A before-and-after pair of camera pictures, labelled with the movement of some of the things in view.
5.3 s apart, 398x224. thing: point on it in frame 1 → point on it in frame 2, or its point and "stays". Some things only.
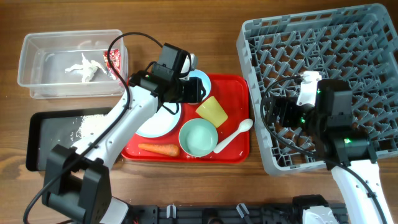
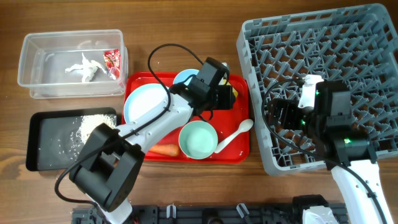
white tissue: [87, 68] stays
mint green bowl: [198, 137] stays
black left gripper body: [193, 90] → [226, 96]
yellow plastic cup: [212, 112] → [223, 83]
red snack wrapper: [115, 60] stays
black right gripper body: [280, 110] stays
